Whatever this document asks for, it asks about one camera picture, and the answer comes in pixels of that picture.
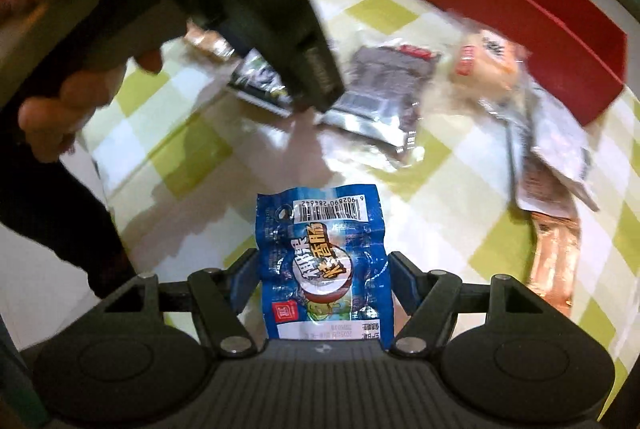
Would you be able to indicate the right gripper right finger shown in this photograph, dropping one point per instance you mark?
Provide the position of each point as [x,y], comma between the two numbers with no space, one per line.
[430,300]

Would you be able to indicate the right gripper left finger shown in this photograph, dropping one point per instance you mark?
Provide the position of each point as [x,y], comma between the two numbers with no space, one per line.
[218,298]

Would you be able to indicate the waffle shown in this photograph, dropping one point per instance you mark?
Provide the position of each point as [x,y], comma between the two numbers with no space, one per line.
[208,42]

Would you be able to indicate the blue sausage snack packet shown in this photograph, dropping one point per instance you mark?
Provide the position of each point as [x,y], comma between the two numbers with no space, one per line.
[324,269]

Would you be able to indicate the copper foil snack packet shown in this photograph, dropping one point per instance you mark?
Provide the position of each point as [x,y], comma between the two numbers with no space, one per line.
[553,272]

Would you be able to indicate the silver black snack packet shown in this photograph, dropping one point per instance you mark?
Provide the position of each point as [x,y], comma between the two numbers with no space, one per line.
[256,82]

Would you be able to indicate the white snack pouch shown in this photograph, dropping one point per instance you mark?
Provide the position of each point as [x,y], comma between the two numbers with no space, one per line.
[560,143]

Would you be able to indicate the dark jerky packet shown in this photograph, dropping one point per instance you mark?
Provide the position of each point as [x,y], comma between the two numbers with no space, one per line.
[383,98]

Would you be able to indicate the steamed cake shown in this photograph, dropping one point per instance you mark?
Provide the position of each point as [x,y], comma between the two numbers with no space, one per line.
[486,65]

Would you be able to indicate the small clear meat packet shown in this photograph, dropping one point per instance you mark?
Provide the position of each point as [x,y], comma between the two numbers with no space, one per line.
[535,188]

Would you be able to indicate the green checkered tablecloth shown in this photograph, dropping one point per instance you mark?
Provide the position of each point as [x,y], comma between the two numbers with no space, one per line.
[181,160]

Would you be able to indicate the red cardboard box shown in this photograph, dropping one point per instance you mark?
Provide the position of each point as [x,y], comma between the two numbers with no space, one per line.
[576,51]

